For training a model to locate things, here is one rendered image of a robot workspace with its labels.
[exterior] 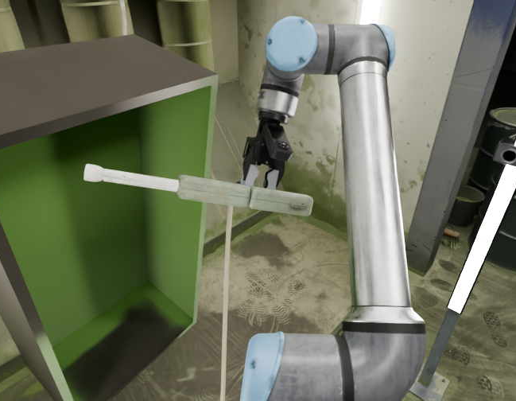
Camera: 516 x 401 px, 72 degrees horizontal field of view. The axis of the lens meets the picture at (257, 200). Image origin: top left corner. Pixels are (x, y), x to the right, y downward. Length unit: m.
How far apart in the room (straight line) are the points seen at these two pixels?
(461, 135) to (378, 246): 1.87
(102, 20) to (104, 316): 1.44
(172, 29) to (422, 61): 1.49
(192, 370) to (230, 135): 1.80
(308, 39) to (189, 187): 0.36
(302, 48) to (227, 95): 2.49
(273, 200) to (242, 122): 2.38
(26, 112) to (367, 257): 0.65
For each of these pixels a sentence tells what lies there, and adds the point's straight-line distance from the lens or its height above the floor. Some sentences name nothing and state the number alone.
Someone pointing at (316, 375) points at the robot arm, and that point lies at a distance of 0.51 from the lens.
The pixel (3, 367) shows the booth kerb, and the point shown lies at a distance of 2.42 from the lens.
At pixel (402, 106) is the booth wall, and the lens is 2.46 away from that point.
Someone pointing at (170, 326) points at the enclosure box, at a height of 0.48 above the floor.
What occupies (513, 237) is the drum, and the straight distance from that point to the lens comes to 3.09.
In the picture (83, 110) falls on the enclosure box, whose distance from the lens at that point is 0.79.
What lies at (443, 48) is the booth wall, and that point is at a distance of 2.34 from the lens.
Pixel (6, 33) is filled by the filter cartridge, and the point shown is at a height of 1.65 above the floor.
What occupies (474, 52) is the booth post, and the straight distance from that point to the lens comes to 2.30.
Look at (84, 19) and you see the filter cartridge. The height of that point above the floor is 1.68.
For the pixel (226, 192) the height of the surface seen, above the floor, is 1.47.
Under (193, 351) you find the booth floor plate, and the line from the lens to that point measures 2.24.
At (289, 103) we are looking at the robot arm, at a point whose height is 1.62.
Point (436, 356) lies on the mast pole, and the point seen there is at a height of 0.27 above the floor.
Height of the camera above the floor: 1.85
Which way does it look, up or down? 32 degrees down
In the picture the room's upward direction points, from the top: straight up
